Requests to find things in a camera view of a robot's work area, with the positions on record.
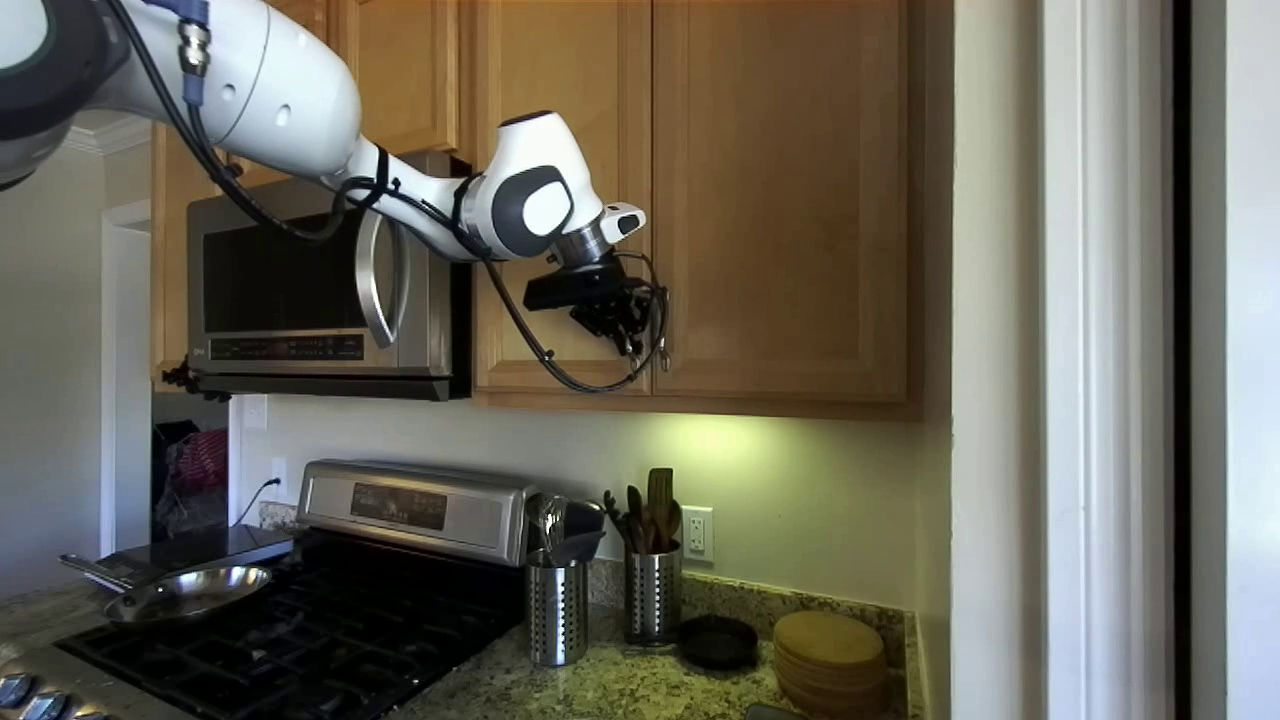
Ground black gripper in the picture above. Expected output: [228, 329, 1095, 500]
[567, 256, 671, 365]

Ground dark bag with pink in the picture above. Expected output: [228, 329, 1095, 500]
[148, 417, 230, 549]

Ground black gas stove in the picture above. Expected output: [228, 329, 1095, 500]
[52, 457, 590, 720]

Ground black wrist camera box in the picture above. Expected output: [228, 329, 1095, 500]
[520, 269, 622, 316]

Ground wooden upper cabinets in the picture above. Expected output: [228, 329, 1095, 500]
[456, 0, 955, 427]

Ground black cooking utensil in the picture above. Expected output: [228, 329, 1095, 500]
[594, 482, 652, 551]

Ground grey spatula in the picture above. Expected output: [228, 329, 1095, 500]
[556, 494, 611, 568]

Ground wooden cabinet door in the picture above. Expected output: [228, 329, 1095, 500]
[473, 0, 656, 401]
[652, 0, 915, 409]

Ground steel frying pan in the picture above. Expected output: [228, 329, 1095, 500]
[54, 551, 276, 629]

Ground white door frame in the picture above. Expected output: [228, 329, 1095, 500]
[1036, 0, 1184, 720]

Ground perforated steel utensil holder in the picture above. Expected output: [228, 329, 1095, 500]
[524, 556, 590, 671]
[620, 539, 689, 648]

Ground steel ladle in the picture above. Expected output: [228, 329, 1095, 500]
[520, 486, 572, 562]

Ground white wall outlet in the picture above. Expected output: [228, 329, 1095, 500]
[678, 500, 717, 568]

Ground stainless steel microwave oven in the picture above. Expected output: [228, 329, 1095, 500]
[181, 157, 474, 404]

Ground wooden spatula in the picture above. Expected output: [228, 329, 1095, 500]
[644, 462, 678, 551]

